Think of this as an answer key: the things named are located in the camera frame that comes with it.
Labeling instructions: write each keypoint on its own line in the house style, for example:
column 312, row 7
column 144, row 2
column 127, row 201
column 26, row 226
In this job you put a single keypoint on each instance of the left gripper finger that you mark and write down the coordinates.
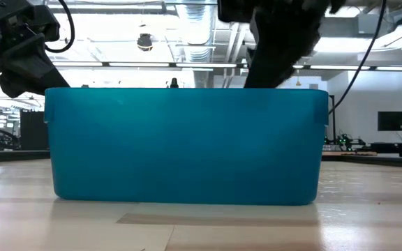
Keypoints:
column 30, row 59
column 19, row 87

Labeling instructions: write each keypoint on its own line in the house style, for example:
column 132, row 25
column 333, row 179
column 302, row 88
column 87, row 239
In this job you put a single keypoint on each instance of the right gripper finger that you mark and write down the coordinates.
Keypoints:
column 271, row 69

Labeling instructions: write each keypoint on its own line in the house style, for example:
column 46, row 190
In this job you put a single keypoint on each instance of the teal capped vial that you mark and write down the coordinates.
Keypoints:
column 174, row 83

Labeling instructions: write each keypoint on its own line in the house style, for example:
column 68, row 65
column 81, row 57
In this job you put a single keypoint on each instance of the teal plastic bin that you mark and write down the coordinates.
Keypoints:
column 187, row 146

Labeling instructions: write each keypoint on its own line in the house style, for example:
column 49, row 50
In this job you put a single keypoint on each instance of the black cabinet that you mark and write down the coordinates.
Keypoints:
column 33, row 130

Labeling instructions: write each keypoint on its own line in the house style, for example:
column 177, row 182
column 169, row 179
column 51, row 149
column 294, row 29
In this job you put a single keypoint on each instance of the long ceiling light strip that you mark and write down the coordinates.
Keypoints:
column 138, row 65

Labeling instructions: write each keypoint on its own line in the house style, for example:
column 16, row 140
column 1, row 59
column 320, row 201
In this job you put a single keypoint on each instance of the black hanging ceiling device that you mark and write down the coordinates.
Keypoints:
column 145, row 42

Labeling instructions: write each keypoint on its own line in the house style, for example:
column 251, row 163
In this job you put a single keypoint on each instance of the black background workbench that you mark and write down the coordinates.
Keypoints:
column 389, row 146

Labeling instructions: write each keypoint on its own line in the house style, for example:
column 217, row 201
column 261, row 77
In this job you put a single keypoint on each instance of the silver spiral air duct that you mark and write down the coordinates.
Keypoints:
column 195, row 28

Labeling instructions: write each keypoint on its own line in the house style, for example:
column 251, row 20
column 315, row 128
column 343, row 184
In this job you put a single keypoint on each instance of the black wall monitor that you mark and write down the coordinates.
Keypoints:
column 393, row 121

